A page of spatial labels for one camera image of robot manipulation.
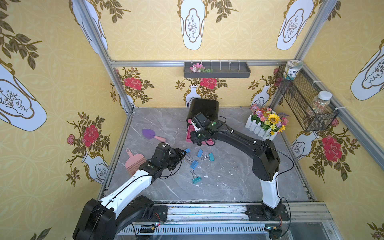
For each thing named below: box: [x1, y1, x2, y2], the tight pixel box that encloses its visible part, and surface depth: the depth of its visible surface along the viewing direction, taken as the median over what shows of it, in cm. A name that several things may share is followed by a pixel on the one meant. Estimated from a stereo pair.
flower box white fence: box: [245, 104, 291, 141], surface depth 96 cm
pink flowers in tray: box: [189, 62, 212, 73], surface depth 89 cm
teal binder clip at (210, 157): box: [201, 152, 215, 162], surface depth 95 cm
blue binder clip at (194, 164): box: [184, 158, 199, 170], surface depth 92 cm
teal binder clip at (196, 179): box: [190, 169, 202, 184], surface depth 87 cm
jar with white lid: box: [310, 91, 333, 115], surface depth 67 cm
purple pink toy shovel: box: [142, 129, 167, 143], surface depth 109 cm
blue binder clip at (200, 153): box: [197, 148, 204, 158], surface depth 97 cm
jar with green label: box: [283, 59, 304, 81], surface depth 87 cm
